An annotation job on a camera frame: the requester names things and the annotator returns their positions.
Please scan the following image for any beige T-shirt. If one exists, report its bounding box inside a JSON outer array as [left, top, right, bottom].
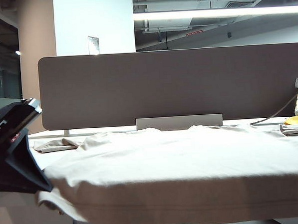
[[31, 119, 298, 224]]

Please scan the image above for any grey partition bracket plate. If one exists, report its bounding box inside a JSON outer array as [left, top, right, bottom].
[[135, 113, 224, 132]]

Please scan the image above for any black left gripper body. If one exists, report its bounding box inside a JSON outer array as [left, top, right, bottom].
[[0, 97, 45, 152]]

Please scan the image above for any white ceiling light strip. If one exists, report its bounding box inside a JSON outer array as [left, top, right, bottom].
[[133, 5, 298, 22]]

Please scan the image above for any white cabinet with caster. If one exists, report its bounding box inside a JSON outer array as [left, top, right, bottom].
[[271, 217, 298, 224]]

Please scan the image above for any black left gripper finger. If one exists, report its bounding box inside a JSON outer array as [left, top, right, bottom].
[[0, 147, 51, 196], [3, 127, 54, 195]]

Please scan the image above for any dark glass door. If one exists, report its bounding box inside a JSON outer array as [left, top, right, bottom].
[[0, 8, 23, 113]]

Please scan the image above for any ceiling air vent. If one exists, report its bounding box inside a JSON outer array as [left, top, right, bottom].
[[224, 0, 256, 9]]

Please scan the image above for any yellow cloth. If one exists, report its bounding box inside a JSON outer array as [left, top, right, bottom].
[[283, 115, 298, 126]]

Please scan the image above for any grey cable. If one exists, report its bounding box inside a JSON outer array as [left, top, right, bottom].
[[248, 94, 298, 125]]

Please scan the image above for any red ceiling sign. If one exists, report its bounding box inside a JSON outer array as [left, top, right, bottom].
[[185, 29, 204, 37]]

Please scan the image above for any white wall notice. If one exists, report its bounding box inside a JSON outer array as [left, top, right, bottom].
[[87, 36, 100, 56]]

